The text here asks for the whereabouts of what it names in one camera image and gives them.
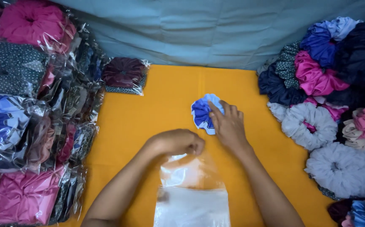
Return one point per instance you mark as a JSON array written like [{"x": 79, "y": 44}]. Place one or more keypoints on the person's right hand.
[{"x": 231, "y": 127}]

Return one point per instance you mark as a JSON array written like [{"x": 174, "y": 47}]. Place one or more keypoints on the person's left hand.
[{"x": 174, "y": 142}]

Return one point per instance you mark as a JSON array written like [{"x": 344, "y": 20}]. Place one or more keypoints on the person's left fingers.
[{"x": 195, "y": 145}]

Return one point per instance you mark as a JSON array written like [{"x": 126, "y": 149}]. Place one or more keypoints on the clear plastic packing bag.
[{"x": 191, "y": 173}]

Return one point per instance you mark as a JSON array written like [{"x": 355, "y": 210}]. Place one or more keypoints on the blue and white scrunchie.
[{"x": 201, "y": 112}]

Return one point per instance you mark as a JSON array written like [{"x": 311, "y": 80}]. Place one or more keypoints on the yellow cloth mat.
[{"x": 157, "y": 110}]

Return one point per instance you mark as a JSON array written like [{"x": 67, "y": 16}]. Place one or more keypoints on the stack of clear bags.
[{"x": 191, "y": 208}]

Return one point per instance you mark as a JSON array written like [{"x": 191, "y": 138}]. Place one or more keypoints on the bagged maroon scrunchie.
[{"x": 123, "y": 72}]

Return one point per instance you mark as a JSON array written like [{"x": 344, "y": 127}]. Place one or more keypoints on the grey-blue backdrop cloth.
[{"x": 207, "y": 31}]

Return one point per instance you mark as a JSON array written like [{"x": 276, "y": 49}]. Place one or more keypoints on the heap of loose scrunchies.
[{"x": 333, "y": 104}]

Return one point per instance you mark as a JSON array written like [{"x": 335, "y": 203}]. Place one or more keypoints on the heap of bagged scrunchies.
[{"x": 28, "y": 110}]

